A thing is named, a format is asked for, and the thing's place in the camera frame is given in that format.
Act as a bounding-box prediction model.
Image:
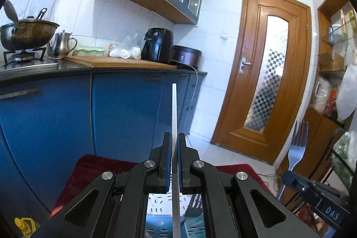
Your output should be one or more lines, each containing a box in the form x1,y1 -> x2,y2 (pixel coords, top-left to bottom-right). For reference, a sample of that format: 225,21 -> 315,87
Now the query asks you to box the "white plastic bag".
336,64 -> 357,120

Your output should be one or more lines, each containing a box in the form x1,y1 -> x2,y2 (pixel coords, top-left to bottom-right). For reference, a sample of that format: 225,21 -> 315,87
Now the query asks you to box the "blue lower kitchen cabinet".
0,71 -> 208,227

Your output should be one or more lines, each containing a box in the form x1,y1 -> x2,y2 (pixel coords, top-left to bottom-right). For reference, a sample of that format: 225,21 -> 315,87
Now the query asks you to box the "glass top side table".
329,128 -> 357,191

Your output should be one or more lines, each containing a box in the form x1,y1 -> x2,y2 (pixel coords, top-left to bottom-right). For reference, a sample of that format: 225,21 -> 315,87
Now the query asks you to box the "wooden door with glass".
210,0 -> 312,166

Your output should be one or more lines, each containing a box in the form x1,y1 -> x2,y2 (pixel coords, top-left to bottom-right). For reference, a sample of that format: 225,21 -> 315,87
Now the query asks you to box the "metal utensil handle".
35,7 -> 48,22

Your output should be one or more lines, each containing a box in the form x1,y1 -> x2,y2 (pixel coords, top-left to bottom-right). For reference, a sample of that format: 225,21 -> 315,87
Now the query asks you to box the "metal ladle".
3,0 -> 21,32

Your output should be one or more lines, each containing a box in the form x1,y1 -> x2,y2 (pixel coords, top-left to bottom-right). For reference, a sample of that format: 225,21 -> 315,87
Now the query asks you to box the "dark purple rice cooker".
171,45 -> 202,67

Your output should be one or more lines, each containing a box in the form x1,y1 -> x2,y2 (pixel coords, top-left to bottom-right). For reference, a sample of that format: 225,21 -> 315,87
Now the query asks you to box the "white power cable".
178,64 -> 199,138

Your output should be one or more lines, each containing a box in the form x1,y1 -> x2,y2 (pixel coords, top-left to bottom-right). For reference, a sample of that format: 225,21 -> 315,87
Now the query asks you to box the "wooden cutting board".
64,55 -> 177,69

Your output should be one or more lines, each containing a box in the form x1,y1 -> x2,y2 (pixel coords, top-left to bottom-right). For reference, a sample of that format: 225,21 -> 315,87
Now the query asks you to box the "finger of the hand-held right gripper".
282,170 -> 314,194

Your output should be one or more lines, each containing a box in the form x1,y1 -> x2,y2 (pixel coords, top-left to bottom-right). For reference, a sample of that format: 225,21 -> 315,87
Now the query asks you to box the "metal door handle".
239,57 -> 251,75

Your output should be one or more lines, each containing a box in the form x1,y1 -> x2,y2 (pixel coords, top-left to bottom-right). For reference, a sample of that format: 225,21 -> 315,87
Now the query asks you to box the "red food packet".
325,89 -> 338,116

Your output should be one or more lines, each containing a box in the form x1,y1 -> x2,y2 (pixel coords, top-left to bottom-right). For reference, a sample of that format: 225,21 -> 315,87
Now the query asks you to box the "wooden shelf unit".
303,0 -> 357,160

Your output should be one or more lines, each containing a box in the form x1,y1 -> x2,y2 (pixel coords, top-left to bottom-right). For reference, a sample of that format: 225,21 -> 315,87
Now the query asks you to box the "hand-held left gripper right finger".
177,132 -> 321,238

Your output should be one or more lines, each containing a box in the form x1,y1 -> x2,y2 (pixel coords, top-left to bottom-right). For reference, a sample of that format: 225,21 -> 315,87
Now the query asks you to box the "clear plastic bag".
109,33 -> 142,60

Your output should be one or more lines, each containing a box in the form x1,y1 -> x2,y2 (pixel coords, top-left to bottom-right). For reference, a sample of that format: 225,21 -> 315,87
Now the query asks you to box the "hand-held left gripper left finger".
30,132 -> 173,238

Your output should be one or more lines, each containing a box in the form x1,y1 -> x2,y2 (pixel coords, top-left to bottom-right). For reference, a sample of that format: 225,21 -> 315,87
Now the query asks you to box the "metal fork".
276,120 -> 309,201

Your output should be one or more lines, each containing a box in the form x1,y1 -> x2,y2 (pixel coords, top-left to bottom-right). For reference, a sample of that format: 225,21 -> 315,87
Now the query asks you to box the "light blue utensil holder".
145,193 -> 207,238

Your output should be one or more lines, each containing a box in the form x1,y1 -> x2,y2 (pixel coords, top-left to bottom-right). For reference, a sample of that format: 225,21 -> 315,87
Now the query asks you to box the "large metal wok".
0,19 -> 60,51

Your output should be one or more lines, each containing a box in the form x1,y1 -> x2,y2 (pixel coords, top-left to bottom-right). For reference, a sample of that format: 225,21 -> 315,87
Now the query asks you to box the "yellow plastic object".
15,217 -> 38,238

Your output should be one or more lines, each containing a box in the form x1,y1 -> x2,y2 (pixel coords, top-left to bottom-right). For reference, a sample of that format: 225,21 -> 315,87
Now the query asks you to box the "clear food packet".
312,79 -> 331,113

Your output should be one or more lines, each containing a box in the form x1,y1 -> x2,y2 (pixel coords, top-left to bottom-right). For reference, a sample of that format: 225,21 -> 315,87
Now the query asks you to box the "green plastic container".
72,46 -> 107,57

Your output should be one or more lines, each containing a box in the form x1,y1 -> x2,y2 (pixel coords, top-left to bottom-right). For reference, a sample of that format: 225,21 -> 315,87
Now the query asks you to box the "gas stove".
0,47 -> 60,71

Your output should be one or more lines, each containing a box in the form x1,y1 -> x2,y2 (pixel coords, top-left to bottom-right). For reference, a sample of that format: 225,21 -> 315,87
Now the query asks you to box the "black air fryer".
141,28 -> 174,63

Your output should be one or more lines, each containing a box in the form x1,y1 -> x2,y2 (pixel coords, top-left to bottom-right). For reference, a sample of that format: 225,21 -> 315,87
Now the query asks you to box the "metal kettle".
48,30 -> 78,58

